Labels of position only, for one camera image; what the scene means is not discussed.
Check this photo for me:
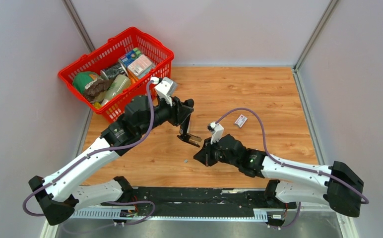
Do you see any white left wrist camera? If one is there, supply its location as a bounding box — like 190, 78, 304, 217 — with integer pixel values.
154, 77, 178, 107

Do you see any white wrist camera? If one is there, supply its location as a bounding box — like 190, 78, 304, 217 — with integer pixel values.
154, 77, 178, 107
207, 121, 224, 144

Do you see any red plastic shopping basket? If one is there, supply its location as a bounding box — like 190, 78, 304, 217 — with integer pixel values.
58, 26, 174, 123

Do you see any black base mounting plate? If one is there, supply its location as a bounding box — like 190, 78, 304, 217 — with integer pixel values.
100, 186, 297, 218

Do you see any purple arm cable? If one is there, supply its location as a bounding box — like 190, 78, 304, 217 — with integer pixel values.
214, 108, 370, 205
22, 78, 161, 218

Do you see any pink white carton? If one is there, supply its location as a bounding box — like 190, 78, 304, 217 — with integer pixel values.
128, 55, 155, 79

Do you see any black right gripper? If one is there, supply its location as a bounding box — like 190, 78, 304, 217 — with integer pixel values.
193, 137, 240, 168

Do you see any brown crumpled bag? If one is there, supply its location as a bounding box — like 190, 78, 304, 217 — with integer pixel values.
82, 79, 113, 103

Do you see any pale green bottle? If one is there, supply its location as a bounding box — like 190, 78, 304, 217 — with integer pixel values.
101, 74, 131, 107

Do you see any small red white staple box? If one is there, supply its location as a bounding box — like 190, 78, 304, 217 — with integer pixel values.
234, 114, 248, 128

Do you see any black stapler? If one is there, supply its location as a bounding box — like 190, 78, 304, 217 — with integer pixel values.
177, 133, 201, 148

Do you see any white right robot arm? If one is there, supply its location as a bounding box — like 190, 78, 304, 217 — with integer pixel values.
193, 134, 364, 218

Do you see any dark patterned can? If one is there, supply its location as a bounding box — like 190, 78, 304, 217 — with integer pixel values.
100, 62, 127, 80

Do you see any blue green box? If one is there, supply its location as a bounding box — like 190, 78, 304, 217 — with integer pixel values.
118, 48, 142, 67

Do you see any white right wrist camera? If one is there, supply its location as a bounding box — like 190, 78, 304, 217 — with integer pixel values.
207, 121, 224, 144

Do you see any slotted grey cable duct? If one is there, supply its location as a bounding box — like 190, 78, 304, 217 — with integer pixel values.
71, 204, 268, 222

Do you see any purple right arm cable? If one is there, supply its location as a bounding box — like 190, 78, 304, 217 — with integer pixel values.
214, 108, 370, 205

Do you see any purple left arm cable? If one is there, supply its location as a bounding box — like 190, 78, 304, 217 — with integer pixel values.
22, 78, 161, 218

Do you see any green round package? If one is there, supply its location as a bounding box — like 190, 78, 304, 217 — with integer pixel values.
72, 71, 103, 94

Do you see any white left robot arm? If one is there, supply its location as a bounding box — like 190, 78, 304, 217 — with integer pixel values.
29, 95, 194, 226

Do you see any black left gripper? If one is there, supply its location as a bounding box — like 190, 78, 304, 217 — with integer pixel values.
137, 94, 194, 136

